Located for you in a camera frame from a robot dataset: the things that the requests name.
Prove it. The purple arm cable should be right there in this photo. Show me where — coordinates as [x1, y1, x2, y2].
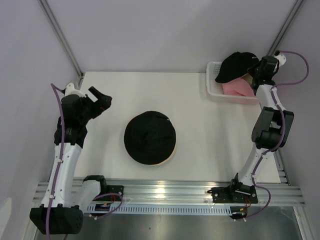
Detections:
[249, 50, 310, 193]
[44, 83, 67, 236]

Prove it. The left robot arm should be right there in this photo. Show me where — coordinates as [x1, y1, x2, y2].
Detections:
[29, 83, 112, 239]

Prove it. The white plastic basket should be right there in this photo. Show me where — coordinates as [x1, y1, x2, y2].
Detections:
[206, 61, 259, 105]

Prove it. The beige bucket hat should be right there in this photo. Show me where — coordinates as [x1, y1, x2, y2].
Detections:
[152, 142, 178, 167]

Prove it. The pink hat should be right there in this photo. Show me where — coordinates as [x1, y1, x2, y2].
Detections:
[222, 77, 255, 97]

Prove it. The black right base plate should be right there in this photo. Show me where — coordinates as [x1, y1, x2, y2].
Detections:
[207, 185, 258, 204]

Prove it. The white slotted cable duct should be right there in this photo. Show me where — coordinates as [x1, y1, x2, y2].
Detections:
[86, 204, 235, 216]

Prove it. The left aluminium frame post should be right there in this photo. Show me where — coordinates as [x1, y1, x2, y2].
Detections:
[37, 0, 84, 80]

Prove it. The aluminium frame post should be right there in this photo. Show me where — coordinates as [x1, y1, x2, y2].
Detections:
[37, 0, 84, 80]
[260, 0, 306, 59]

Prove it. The right aluminium frame post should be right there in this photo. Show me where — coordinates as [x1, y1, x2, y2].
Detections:
[260, 0, 306, 59]

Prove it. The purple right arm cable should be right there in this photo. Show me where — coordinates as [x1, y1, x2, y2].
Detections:
[249, 50, 310, 193]

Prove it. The aluminium mounting rail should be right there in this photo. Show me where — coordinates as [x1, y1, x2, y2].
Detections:
[33, 176, 307, 207]

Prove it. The black bucket hat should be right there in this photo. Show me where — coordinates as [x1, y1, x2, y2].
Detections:
[123, 111, 177, 166]

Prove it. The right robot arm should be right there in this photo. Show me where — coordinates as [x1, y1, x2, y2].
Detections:
[227, 53, 294, 203]

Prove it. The cream hat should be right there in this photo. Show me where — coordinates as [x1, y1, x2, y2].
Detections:
[243, 73, 253, 86]

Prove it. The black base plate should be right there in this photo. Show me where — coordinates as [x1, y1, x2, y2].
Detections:
[105, 185, 124, 202]
[207, 185, 258, 204]

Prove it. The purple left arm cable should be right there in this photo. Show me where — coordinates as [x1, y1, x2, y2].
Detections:
[44, 83, 67, 236]

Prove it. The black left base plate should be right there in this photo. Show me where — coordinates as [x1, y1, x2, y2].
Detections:
[105, 185, 124, 202]

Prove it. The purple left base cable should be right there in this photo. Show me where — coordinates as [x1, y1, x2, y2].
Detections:
[88, 193, 125, 221]

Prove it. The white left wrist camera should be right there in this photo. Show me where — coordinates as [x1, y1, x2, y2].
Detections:
[62, 82, 86, 98]

